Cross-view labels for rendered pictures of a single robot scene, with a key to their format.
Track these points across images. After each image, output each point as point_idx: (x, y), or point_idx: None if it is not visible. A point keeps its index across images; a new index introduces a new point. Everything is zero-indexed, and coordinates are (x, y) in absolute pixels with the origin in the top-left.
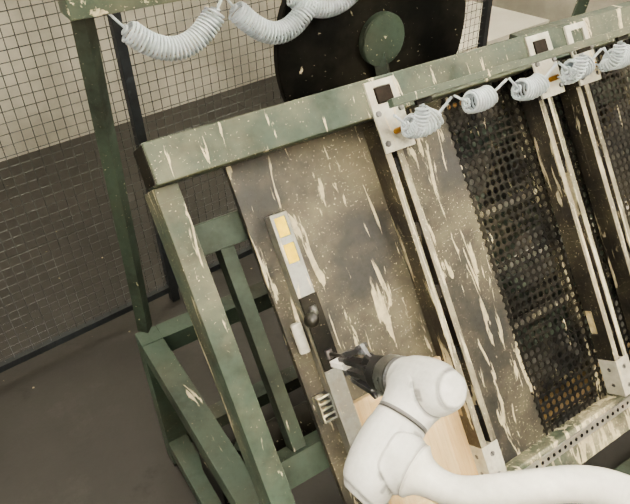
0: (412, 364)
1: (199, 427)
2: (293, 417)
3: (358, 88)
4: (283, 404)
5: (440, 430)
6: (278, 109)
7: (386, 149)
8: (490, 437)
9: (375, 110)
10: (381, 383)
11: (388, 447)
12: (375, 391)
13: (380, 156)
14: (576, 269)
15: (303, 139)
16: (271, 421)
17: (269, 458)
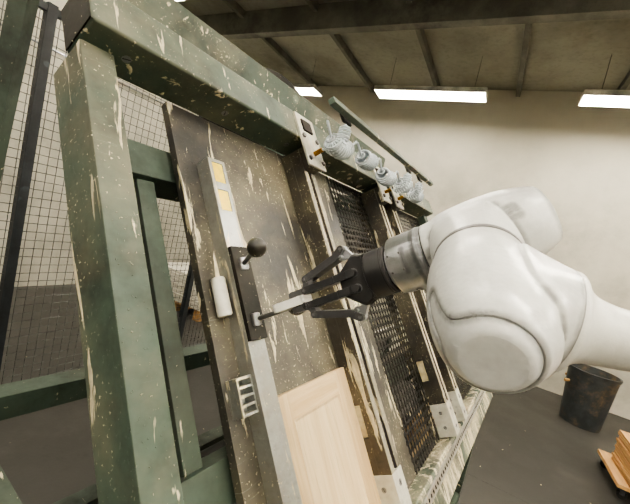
0: (470, 199)
1: None
2: (190, 417)
3: (290, 112)
4: (180, 394)
5: (350, 453)
6: (233, 74)
7: (309, 160)
8: (396, 461)
9: (301, 131)
10: (409, 250)
11: (529, 253)
12: (360, 311)
13: (298, 174)
14: (408, 326)
15: (251, 109)
16: None
17: (162, 460)
